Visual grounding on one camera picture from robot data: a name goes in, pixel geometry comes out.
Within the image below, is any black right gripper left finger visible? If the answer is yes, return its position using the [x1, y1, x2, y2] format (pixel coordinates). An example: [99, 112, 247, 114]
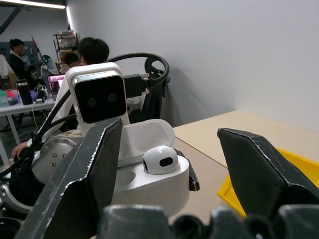
[14, 117, 124, 239]

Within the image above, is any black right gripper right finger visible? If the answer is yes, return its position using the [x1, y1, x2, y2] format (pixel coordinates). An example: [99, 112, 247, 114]
[217, 127, 319, 218]

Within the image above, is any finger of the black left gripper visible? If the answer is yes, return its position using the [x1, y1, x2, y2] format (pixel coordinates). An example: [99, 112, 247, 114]
[174, 148, 200, 192]

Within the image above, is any white earbud charging case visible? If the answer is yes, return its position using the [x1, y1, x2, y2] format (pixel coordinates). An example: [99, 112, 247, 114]
[113, 119, 190, 213]

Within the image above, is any white earbud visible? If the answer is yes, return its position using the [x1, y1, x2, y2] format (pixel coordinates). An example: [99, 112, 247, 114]
[143, 145, 179, 174]

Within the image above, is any yellow plastic bin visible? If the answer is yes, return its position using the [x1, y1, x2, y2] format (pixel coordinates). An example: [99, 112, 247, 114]
[217, 147, 319, 219]

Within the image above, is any white background table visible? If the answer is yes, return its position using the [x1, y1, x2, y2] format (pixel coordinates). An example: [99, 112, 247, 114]
[0, 97, 58, 145]

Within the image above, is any laptop with pink screen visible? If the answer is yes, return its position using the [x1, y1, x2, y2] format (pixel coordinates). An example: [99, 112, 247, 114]
[47, 74, 66, 96]

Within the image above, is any black drink bottle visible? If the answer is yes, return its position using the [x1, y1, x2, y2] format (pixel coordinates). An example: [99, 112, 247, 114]
[16, 79, 34, 106]

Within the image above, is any green plastic container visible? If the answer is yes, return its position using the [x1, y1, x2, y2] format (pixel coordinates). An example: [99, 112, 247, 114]
[0, 90, 9, 108]

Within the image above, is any person with dark hair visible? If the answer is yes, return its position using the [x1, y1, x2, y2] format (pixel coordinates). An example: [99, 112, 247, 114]
[64, 52, 82, 67]

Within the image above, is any seated person in white shirt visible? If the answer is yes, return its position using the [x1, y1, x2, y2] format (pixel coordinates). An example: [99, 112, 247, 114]
[11, 36, 148, 160]

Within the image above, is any standing person in dark clothes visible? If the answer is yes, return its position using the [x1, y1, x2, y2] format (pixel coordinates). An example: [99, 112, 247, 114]
[8, 38, 33, 84]

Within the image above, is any black storage shelf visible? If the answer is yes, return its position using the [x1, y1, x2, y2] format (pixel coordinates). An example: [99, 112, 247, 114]
[53, 29, 80, 73]

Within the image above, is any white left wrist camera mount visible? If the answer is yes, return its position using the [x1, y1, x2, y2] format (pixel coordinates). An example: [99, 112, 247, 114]
[65, 62, 131, 135]

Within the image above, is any left robot arm with camera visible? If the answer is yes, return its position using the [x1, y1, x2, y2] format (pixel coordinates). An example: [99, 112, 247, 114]
[0, 52, 171, 180]

